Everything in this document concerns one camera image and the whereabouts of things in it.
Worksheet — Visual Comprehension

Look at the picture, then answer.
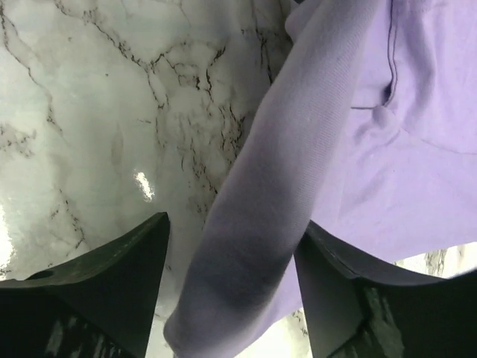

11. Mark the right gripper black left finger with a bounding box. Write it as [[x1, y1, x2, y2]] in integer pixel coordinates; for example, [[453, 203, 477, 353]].
[[1, 213, 170, 358]]

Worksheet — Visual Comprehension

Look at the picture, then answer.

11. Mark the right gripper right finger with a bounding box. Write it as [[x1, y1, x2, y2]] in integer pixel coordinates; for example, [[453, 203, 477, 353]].
[[294, 223, 476, 357]]

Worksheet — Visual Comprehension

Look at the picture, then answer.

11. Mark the purple t shirt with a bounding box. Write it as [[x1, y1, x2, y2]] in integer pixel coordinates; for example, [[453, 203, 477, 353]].
[[164, 1, 476, 357]]

